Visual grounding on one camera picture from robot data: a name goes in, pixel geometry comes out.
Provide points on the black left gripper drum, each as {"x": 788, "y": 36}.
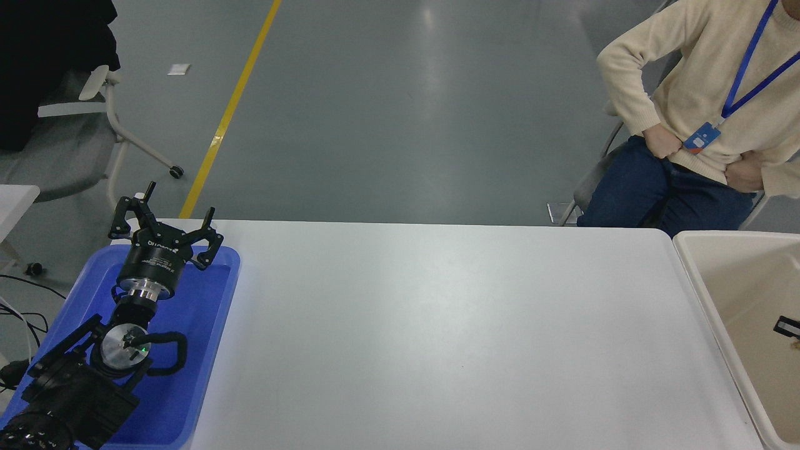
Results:
{"x": 150, "y": 262}

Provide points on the small white side table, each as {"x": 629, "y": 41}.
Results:
{"x": 12, "y": 206}

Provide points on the blue plastic tray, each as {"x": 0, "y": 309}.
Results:
{"x": 200, "y": 312}

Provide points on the metal floor plate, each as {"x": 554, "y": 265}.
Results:
{"x": 556, "y": 214}

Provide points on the person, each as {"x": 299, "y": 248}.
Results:
{"x": 694, "y": 75}

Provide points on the person's left hand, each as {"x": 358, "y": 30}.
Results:
{"x": 745, "y": 175}

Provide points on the white paper scrap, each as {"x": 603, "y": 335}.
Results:
{"x": 179, "y": 69}

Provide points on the person's right hand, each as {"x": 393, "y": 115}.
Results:
{"x": 664, "y": 142}

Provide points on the white office chair grey seat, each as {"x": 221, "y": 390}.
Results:
{"x": 56, "y": 156}

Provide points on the black coat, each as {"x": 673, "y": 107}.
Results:
{"x": 37, "y": 56}

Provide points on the black castor wheel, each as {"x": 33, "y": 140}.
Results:
{"x": 34, "y": 269}

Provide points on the grey chair with metal frame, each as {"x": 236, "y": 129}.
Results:
{"x": 594, "y": 184}

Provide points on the large pale plastic bin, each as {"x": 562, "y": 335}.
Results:
{"x": 737, "y": 294}

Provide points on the person's left forearm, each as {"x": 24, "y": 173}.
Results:
{"x": 781, "y": 178}

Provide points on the person's right forearm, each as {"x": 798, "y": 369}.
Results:
{"x": 628, "y": 94}

